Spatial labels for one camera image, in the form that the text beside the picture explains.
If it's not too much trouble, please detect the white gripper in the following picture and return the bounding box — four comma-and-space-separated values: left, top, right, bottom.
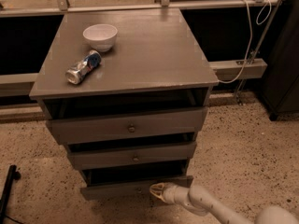
149, 183, 190, 205

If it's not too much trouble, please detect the grey bottom drawer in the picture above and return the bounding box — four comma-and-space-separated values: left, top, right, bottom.
80, 160, 193, 200

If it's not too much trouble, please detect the grey drawer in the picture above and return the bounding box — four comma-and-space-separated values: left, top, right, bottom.
67, 141, 196, 170
80, 160, 193, 200
46, 107, 207, 145

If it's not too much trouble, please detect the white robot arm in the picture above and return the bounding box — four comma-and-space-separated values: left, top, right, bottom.
149, 182, 299, 224

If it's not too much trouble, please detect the grey middle drawer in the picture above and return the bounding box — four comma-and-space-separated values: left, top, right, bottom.
67, 141, 196, 170

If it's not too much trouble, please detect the grey top drawer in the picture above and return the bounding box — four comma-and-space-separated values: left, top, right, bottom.
46, 107, 207, 145

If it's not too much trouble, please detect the grey wooden drawer cabinet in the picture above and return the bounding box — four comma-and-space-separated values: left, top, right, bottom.
29, 7, 220, 185

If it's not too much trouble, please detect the black stand leg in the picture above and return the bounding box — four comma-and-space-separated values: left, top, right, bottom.
0, 165, 21, 224

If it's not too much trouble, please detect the crushed silver blue can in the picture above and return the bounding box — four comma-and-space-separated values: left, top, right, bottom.
65, 49, 102, 85

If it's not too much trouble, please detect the dark cabinet at right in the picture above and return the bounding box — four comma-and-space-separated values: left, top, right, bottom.
260, 0, 299, 121

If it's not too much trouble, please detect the white ceramic bowl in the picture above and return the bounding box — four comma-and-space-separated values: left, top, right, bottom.
83, 24, 118, 52

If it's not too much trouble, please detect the thin metal pole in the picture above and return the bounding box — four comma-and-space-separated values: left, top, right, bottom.
233, 0, 290, 105

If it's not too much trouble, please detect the metal rail frame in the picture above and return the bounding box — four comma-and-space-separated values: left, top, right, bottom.
0, 0, 291, 98

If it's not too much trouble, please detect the white hanging cable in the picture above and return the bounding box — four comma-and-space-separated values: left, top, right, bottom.
216, 0, 274, 85

